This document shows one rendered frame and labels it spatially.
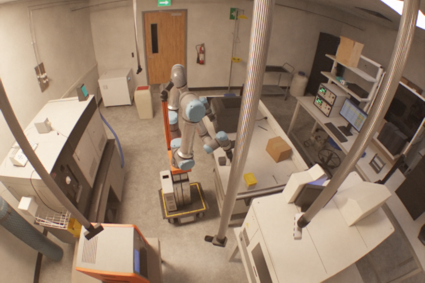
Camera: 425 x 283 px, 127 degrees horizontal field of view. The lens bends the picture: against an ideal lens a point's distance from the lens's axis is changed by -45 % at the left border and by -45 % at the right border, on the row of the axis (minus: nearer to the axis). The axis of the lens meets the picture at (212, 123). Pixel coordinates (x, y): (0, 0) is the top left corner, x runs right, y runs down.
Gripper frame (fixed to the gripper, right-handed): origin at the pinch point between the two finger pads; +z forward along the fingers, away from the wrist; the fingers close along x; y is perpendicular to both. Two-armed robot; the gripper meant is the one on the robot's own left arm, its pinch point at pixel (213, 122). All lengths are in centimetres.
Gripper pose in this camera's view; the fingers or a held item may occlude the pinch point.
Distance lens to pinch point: 195.9
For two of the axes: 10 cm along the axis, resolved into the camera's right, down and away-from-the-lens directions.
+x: -4.3, -4.4, 7.9
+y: 8.3, -5.5, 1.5
